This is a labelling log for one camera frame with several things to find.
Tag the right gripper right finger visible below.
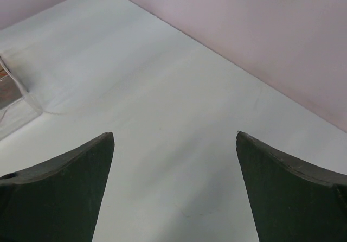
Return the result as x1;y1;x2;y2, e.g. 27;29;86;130
236;132;346;241

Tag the clear compartment tray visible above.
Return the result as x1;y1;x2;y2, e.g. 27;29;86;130
1;59;43;139

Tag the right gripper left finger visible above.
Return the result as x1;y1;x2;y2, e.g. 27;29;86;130
1;132;114;241

